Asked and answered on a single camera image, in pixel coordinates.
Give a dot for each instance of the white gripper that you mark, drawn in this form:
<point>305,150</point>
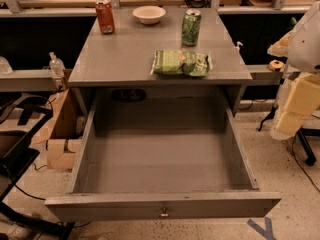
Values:
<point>305,44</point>

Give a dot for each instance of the green jalapeno chip bag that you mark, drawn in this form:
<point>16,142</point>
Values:
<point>180,62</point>

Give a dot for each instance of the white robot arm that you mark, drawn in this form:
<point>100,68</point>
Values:
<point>303,55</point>

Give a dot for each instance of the grey open top drawer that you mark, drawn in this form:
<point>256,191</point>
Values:
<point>181,152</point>

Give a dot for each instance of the metal drawer knob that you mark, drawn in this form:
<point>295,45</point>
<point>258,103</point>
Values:
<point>164,213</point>

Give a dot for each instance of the black stand leg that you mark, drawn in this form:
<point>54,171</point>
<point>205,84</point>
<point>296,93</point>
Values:
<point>303,133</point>

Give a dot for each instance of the small white pump bottle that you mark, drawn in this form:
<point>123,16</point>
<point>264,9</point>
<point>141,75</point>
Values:
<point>239,45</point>

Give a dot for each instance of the grey wooden cabinet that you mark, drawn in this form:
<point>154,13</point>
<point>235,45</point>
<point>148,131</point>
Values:
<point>125,57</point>

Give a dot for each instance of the green soda can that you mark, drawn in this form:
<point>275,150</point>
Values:
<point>191,27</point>

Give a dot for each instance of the white bowl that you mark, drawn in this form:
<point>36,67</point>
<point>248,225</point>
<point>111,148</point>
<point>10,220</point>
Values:
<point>149,15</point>

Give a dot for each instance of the orange soda can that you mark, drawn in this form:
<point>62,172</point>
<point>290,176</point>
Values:
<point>105,16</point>

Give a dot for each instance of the cardboard box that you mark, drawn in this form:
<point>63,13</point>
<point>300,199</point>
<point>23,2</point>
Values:
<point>59,135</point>

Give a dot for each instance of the clear sanitizer pump bottle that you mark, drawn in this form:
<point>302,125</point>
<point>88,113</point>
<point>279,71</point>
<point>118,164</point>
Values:
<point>56,65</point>

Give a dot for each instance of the black chair frame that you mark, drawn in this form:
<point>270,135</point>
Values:
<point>15,158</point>

